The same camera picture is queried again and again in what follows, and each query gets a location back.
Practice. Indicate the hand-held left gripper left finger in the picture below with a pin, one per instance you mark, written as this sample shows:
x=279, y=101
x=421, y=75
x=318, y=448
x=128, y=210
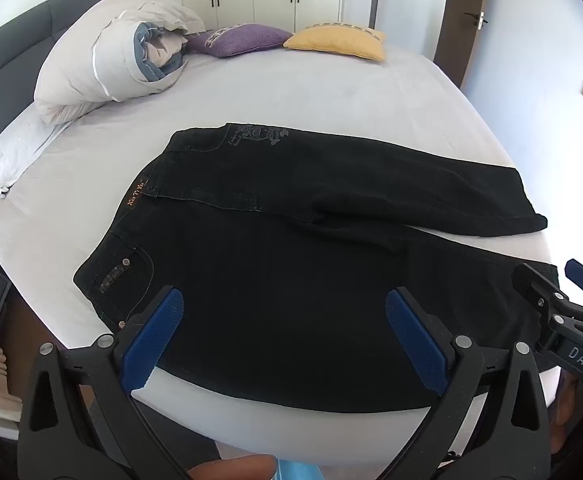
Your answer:
x=156, y=340

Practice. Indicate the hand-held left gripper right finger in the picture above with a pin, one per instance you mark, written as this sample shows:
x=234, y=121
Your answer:
x=416, y=340

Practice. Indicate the black pants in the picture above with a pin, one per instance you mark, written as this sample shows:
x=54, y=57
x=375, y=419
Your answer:
x=271, y=285

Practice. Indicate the person's left hand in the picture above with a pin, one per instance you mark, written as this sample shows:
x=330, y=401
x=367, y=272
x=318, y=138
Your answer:
x=236, y=467

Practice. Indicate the light blue object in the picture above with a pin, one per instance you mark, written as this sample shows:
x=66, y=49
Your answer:
x=299, y=472

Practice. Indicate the flat white pillow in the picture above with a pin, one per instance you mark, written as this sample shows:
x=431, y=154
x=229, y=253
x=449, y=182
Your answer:
x=16, y=150

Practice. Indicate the bed with white sheet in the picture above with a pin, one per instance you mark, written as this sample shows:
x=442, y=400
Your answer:
x=321, y=90

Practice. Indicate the rolled white duvet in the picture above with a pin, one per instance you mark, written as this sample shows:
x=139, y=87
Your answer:
x=81, y=60

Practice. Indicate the yellow cushion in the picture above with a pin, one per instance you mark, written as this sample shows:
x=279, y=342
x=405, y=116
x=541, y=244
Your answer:
x=336, y=40

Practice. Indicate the purple cushion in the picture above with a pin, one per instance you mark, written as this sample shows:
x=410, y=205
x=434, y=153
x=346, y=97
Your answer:
x=251, y=40

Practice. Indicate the grey padded headboard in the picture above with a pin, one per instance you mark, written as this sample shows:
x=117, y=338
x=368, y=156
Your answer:
x=11, y=45

